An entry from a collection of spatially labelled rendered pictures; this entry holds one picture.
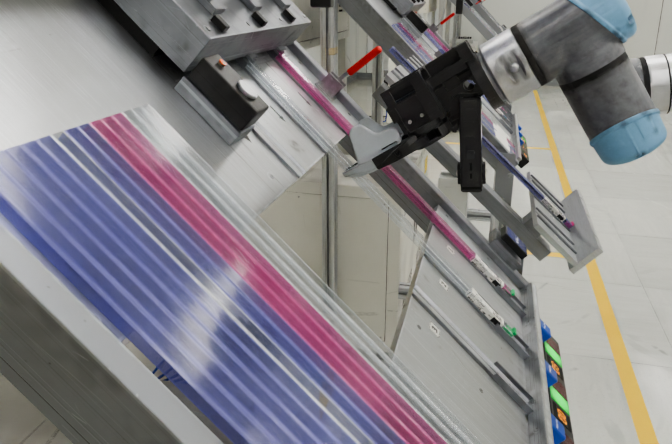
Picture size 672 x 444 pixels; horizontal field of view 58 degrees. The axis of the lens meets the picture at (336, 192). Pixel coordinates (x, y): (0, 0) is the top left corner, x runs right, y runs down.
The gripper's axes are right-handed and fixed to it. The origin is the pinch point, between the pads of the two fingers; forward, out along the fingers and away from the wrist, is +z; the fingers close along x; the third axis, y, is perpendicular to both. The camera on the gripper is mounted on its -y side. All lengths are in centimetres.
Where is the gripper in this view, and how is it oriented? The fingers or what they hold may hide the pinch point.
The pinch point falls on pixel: (357, 172)
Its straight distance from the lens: 77.8
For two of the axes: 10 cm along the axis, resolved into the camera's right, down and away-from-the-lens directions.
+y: -5.3, -8.4, -1.3
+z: -8.1, 4.5, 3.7
